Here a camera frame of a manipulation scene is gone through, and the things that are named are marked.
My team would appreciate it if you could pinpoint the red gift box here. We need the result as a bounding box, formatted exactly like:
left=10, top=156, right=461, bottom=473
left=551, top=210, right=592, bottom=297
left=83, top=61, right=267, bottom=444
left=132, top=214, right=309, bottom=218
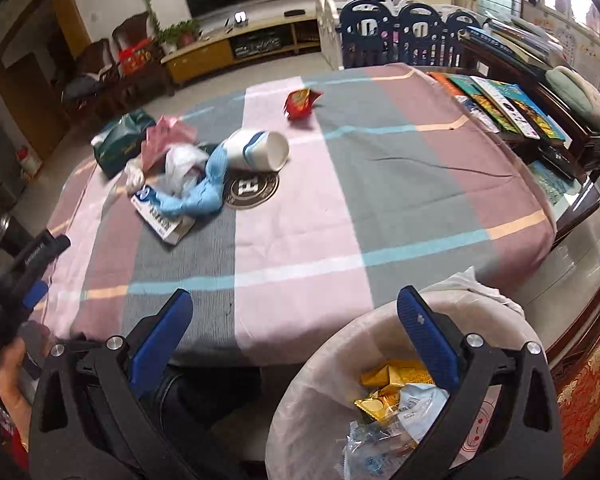
left=119, top=38, right=155, bottom=77

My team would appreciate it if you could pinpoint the dark wooden armchair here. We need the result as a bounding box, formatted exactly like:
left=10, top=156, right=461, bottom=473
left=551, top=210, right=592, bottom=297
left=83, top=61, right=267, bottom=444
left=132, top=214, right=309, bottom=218
left=61, top=38, right=121, bottom=125

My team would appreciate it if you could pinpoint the red snack wrapper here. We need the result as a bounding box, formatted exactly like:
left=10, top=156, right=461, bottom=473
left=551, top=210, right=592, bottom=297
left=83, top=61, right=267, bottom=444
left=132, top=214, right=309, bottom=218
left=284, top=88, right=322, bottom=122

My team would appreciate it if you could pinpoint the white blue paper cup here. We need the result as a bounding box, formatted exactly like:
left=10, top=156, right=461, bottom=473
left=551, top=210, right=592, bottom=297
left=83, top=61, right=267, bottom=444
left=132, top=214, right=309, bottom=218
left=221, top=128, right=289, bottom=172

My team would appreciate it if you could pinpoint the white blue medicine box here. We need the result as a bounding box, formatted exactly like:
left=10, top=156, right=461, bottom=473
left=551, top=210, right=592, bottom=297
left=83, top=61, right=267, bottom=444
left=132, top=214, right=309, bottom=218
left=131, top=184, right=195, bottom=246

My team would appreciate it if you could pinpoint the stack of books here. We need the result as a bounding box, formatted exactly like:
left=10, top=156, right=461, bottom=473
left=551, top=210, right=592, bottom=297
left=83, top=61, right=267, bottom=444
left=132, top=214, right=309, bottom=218
left=460, top=18, right=568, bottom=70

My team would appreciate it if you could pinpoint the dark wooden side table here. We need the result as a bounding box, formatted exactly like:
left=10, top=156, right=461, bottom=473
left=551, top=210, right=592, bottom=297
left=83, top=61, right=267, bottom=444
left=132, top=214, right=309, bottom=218
left=460, top=32, right=600, bottom=181

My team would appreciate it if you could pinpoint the white mesh trash basket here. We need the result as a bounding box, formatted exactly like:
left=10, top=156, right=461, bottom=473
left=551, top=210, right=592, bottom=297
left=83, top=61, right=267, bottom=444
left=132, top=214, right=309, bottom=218
left=265, top=269, right=540, bottom=479

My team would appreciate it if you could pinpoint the red patterned sofa cushion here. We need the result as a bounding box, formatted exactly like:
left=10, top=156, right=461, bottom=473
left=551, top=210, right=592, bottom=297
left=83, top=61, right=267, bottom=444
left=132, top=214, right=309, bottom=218
left=557, top=340, right=600, bottom=474

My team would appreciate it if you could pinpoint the blue baby fence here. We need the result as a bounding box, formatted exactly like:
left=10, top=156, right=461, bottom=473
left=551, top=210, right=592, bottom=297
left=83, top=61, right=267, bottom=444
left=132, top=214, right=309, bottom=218
left=339, top=0, right=481, bottom=68

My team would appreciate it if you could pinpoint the person's left hand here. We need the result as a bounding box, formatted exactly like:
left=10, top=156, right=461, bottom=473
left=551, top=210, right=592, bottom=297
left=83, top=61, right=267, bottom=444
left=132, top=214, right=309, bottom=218
left=0, top=321, right=54, bottom=451

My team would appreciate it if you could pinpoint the potted green plant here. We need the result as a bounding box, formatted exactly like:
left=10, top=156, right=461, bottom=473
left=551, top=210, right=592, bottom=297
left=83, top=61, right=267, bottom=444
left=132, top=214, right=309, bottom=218
left=156, top=18, right=200, bottom=49

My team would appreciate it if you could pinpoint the yellow wooden tv cabinet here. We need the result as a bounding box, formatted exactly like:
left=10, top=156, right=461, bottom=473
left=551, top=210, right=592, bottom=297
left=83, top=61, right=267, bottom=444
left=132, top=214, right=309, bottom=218
left=160, top=14, right=321, bottom=86

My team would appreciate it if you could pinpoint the plaid tablecloth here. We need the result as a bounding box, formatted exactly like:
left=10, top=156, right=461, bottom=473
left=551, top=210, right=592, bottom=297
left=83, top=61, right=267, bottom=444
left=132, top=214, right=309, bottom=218
left=33, top=64, right=556, bottom=366

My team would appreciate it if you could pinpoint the dark wooden coffee table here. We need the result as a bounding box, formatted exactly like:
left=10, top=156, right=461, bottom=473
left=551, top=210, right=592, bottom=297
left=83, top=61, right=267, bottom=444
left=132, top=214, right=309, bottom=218
left=429, top=69, right=600, bottom=252

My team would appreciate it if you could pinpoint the pink paper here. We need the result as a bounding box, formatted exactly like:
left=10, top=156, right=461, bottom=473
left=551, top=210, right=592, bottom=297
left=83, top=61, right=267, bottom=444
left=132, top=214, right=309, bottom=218
left=140, top=116, right=198, bottom=172

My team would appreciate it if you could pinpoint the colourful picture book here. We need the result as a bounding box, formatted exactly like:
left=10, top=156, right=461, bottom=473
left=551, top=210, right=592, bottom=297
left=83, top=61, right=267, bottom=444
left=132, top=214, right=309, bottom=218
left=448, top=74, right=567, bottom=142

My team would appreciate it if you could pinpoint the green tissue box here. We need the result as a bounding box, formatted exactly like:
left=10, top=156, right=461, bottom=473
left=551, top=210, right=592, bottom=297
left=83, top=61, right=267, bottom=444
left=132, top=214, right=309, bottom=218
left=91, top=108, right=156, bottom=180

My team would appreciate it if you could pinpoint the white plastic bag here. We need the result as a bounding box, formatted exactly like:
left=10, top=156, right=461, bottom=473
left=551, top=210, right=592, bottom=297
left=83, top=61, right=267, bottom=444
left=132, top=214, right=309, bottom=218
left=164, top=143, right=209, bottom=196

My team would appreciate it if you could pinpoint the white remote control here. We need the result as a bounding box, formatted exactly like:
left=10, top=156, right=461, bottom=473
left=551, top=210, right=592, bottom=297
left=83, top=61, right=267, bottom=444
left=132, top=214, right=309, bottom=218
left=470, top=76, right=540, bottom=140

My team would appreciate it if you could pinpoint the white baby fence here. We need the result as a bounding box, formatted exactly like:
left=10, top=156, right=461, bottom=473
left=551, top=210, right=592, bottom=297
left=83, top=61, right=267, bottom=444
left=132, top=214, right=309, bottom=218
left=315, top=0, right=422, bottom=70

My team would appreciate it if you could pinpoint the green plush cushion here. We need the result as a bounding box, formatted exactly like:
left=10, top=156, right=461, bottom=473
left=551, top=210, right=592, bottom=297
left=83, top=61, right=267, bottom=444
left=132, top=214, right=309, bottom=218
left=545, top=66, right=600, bottom=132

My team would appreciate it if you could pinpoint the blue textured cloth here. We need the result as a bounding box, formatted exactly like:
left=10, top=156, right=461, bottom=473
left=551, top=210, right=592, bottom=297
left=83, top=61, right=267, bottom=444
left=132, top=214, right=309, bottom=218
left=156, top=145, right=228, bottom=218

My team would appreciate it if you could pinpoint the clear plastic wrapper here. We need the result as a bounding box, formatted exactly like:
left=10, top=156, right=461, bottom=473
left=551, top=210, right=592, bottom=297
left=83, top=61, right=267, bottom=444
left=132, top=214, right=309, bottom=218
left=342, top=420, right=416, bottom=480

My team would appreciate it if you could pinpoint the yellow chip bag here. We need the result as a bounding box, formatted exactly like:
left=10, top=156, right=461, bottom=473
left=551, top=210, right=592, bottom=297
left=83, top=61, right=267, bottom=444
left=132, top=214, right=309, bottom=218
left=354, top=359, right=434, bottom=422

